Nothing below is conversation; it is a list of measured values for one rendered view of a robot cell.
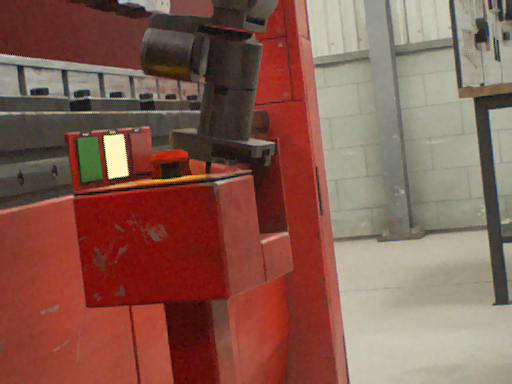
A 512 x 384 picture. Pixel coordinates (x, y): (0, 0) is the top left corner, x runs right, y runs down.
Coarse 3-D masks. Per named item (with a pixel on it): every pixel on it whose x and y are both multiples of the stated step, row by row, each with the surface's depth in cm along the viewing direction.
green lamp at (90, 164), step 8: (80, 144) 128; (88, 144) 129; (96, 144) 131; (80, 152) 127; (88, 152) 129; (96, 152) 131; (80, 160) 127; (88, 160) 129; (96, 160) 130; (80, 168) 127; (88, 168) 129; (96, 168) 130; (88, 176) 129; (96, 176) 130
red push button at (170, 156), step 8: (168, 152) 126; (176, 152) 126; (184, 152) 127; (152, 160) 126; (160, 160) 126; (168, 160) 126; (176, 160) 126; (160, 168) 127; (168, 168) 126; (176, 168) 127; (168, 176) 126; (176, 176) 127
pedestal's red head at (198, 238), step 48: (96, 192) 125; (144, 192) 123; (192, 192) 121; (240, 192) 126; (96, 240) 126; (144, 240) 124; (192, 240) 122; (240, 240) 124; (288, 240) 138; (96, 288) 126; (144, 288) 124; (192, 288) 122; (240, 288) 123
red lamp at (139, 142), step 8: (136, 136) 140; (144, 136) 142; (136, 144) 140; (144, 144) 142; (136, 152) 140; (144, 152) 141; (136, 160) 139; (144, 160) 141; (136, 168) 139; (144, 168) 141
